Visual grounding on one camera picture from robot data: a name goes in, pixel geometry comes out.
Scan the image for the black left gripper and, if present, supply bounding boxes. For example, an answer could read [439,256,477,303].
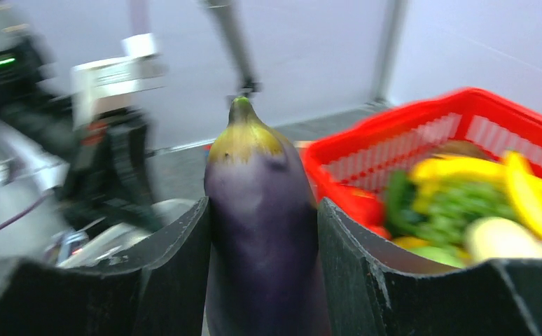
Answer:
[60,108,164,232]

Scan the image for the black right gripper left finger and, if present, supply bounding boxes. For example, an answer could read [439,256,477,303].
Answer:
[0,198,211,335]

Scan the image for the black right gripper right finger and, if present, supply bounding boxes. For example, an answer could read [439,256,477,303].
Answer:
[318,199,542,335]

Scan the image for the purple eggplant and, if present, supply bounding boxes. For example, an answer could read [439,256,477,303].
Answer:
[204,97,331,335]

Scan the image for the clear zip top bag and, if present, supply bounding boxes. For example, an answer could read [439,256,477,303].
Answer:
[43,218,151,269]

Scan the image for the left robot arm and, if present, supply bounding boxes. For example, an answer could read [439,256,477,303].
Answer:
[0,5,163,232]

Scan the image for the dark green cucumber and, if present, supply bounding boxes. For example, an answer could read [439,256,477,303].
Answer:
[385,170,422,236]

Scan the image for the green round melon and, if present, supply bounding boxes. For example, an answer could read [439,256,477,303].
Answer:
[408,246,465,268]

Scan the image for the green grape bunch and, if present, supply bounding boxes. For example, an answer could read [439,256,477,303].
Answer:
[412,181,517,245]

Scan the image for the red plastic basket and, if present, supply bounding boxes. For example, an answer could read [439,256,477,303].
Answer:
[303,87,542,237]

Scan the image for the white long squash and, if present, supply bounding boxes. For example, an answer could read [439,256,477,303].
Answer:
[464,217,542,263]

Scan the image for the yellow banana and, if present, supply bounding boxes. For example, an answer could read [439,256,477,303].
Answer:
[408,155,542,212]
[503,150,542,238]

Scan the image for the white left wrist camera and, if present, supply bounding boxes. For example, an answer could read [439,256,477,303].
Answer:
[71,33,165,130]

